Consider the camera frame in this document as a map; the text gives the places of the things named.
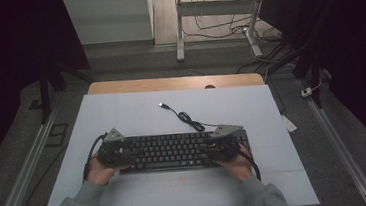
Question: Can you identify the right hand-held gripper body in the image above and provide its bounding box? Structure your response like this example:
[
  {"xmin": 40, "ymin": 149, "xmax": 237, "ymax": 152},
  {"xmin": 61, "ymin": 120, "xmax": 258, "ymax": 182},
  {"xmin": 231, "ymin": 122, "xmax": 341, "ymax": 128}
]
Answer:
[{"xmin": 208, "ymin": 122, "xmax": 247, "ymax": 164}]

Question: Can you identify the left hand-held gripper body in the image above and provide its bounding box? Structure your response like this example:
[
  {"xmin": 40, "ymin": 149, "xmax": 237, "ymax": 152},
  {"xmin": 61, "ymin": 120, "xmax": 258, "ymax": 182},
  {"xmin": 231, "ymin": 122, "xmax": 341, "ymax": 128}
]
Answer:
[{"xmin": 94, "ymin": 126, "xmax": 130, "ymax": 170}]

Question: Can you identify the black keyboard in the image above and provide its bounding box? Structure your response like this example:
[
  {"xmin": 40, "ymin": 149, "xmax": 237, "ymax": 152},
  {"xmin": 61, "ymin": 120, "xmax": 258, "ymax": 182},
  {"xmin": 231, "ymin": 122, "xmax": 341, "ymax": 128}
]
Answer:
[{"xmin": 117, "ymin": 125, "xmax": 254, "ymax": 176}]

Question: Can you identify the person's left hand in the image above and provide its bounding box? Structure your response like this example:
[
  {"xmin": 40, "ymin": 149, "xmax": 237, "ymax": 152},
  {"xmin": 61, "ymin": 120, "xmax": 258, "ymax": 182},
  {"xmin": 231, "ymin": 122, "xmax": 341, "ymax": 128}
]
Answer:
[{"xmin": 83, "ymin": 152, "xmax": 130, "ymax": 189}]

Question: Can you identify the person's right hand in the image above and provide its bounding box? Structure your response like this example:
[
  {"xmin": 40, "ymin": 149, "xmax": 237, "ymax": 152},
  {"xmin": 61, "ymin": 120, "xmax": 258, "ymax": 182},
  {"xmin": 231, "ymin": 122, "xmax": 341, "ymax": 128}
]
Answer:
[{"xmin": 212, "ymin": 142, "xmax": 256, "ymax": 185}]

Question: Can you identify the white board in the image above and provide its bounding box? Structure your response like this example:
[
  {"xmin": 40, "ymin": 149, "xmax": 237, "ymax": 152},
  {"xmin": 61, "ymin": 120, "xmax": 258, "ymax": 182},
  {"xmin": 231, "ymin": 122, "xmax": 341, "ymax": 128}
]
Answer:
[{"xmin": 29, "ymin": 75, "xmax": 320, "ymax": 206}]

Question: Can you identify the white paper tag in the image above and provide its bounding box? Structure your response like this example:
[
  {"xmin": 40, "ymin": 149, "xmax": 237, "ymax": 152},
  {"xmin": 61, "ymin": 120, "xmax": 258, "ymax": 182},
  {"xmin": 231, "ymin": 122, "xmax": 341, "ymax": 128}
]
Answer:
[{"xmin": 279, "ymin": 112, "xmax": 299, "ymax": 134}]

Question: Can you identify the wooden table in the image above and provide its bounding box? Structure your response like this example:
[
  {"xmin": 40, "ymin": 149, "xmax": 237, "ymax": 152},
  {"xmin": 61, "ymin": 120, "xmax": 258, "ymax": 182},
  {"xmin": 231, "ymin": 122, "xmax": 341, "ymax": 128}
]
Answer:
[{"xmin": 87, "ymin": 67, "xmax": 266, "ymax": 101}]

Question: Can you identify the black stand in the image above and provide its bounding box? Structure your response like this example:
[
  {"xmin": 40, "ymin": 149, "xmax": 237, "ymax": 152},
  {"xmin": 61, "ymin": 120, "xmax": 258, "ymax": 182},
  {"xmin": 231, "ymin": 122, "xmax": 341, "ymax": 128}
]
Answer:
[{"xmin": 25, "ymin": 59, "xmax": 97, "ymax": 126}]

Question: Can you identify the small white adapter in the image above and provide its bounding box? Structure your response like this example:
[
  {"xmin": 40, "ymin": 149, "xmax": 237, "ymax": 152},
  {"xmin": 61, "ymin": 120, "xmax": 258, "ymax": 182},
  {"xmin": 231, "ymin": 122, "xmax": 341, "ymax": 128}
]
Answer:
[{"xmin": 300, "ymin": 86, "xmax": 313, "ymax": 99}]

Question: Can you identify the white cabinet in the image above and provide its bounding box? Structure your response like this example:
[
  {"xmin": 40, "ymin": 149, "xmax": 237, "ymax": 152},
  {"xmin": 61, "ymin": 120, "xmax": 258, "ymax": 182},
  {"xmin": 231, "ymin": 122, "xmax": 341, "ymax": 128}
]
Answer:
[{"xmin": 62, "ymin": 0, "xmax": 157, "ymax": 48}]

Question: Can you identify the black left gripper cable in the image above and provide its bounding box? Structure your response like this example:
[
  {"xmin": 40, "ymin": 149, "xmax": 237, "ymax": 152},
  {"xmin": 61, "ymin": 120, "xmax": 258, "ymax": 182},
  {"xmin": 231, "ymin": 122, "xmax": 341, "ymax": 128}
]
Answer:
[{"xmin": 79, "ymin": 133, "xmax": 113, "ymax": 184}]

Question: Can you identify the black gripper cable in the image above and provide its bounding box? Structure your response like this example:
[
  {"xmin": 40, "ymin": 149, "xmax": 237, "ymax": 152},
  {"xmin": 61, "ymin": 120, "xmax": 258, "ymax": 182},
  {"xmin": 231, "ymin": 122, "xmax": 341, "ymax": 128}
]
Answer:
[
  {"xmin": 238, "ymin": 141, "xmax": 263, "ymax": 183},
  {"xmin": 79, "ymin": 133, "xmax": 113, "ymax": 184}
]

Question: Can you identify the black keyboard cable with plug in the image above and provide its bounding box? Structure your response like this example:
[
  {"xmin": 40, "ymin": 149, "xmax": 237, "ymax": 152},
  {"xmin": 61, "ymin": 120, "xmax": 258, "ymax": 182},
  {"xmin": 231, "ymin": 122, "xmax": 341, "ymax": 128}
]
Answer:
[{"xmin": 158, "ymin": 97, "xmax": 222, "ymax": 137}]

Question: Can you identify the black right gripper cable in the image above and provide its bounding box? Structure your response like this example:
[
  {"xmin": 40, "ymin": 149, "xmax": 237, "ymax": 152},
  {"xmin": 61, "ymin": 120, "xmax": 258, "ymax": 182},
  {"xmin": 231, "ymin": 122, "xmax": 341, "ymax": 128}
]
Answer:
[{"xmin": 238, "ymin": 141, "xmax": 263, "ymax": 183}]

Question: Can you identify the black floor bracket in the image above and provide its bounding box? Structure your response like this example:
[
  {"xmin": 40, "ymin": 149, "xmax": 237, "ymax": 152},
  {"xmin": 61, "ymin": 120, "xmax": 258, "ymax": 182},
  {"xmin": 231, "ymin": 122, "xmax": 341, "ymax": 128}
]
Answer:
[{"xmin": 42, "ymin": 122, "xmax": 71, "ymax": 149}]

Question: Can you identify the black floor cable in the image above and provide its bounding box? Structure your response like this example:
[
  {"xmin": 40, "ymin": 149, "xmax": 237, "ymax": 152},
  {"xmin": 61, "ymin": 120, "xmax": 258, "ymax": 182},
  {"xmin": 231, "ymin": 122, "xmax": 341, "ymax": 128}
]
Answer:
[{"xmin": 13, "ymin": 144, "xmax": 81, "ymax": 206}]

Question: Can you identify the metal floor rail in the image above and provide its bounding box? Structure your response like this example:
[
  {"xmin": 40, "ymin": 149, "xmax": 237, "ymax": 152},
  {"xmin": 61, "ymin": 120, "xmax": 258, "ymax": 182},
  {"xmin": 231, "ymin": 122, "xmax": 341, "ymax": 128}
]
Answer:
[
  {"xmin": 0, "ymin": 101, "xmax": 73, "ymax": 206},
  {"xmin": 297, "ymin": 73, "xmax": 366, "ymax": 206}
]

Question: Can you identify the tangle of floor cables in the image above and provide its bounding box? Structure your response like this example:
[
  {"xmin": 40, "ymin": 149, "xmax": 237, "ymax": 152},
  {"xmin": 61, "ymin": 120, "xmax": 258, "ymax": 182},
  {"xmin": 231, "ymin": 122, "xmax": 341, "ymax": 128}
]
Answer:
[{"xmin": 180, "ymin": 0, "xmax": 284, "ymax": 52}]

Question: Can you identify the white metal desk frame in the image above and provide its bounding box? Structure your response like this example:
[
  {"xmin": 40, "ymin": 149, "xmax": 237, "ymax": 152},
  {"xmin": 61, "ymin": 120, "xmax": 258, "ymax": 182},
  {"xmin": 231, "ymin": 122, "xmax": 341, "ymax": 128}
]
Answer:
[{"xmin": 171, "ymin": 0, "xmax": 272, "ymax": 64}]

